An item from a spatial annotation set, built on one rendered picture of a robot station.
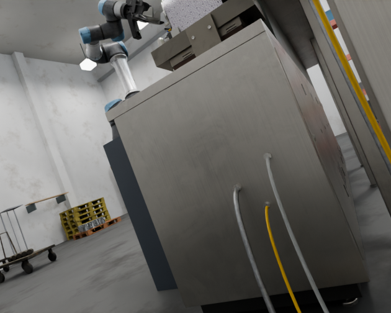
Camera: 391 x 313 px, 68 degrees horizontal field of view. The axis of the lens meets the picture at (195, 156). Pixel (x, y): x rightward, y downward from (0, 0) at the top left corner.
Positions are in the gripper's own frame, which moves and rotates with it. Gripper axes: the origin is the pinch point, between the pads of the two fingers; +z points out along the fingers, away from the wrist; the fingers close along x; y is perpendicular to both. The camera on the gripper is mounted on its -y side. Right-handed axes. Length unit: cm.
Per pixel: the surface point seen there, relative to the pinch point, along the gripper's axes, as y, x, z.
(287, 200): -47, -31, 80
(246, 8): 5, -25, 49
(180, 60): -15.2, -24.3, 29.8
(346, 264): -58, -31, 101
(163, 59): -16.2, -25.3, 23.2
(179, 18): 1.9, -5.6, 13.5
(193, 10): 5.9, -5.6, 19.3
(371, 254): -67, 8, 115
